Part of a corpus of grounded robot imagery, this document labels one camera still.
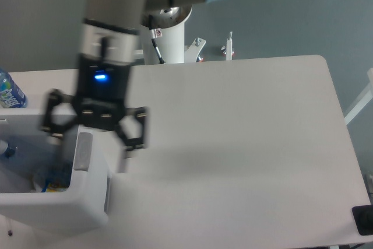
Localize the white trash can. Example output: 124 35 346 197
1 109 110 230

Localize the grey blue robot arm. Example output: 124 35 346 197
40 0 219 167

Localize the white frame at right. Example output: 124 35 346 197
344 68 372 125

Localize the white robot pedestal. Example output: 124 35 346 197
135 5 206 65

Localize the blue labelled water bottle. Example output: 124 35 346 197
1 69 27 108

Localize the black device at table edge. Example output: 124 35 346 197
352 205 372 236

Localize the colourful snack wrapper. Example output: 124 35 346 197
40 163 72 194

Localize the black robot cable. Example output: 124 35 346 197
147 14 167 65

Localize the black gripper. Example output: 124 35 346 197
40 54 149 173

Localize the crushed clear plastic bottle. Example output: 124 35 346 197
0 139 17 159

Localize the white pedestal foot bracket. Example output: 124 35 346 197
221 31 235 61

